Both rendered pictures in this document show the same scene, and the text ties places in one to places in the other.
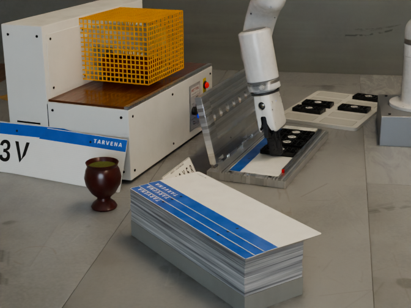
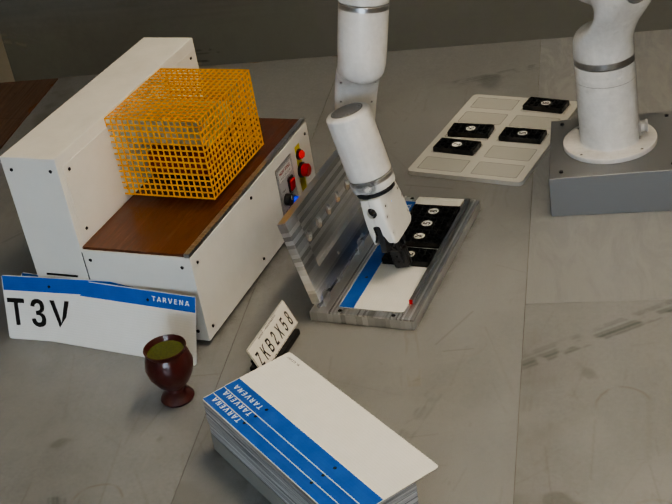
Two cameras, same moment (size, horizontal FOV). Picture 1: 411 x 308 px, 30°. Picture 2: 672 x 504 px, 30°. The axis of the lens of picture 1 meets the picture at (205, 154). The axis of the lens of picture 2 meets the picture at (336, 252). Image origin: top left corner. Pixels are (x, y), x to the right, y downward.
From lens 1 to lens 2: 67 cm
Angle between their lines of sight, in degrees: 13
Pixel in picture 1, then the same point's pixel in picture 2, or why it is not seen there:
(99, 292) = not seen: outside the picture
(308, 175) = (448, 296)
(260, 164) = (381, 287)
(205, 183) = (298, 376)
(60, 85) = (94, 219)
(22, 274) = not seen: outside the picture
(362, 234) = (510, 413)
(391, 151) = (566, 227)
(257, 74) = (359, 173)
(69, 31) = (94, 143)
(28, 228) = (84, 452)
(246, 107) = not seen: hidden behind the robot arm
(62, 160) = (115, 324)
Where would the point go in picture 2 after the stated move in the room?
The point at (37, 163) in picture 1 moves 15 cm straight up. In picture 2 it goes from (83, 328) to (62, 262)
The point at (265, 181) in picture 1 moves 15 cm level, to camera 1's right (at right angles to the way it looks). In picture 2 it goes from (387, 322) to (469, 311)
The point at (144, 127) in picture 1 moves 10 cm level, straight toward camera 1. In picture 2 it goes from (217, 264) to (218, 293)
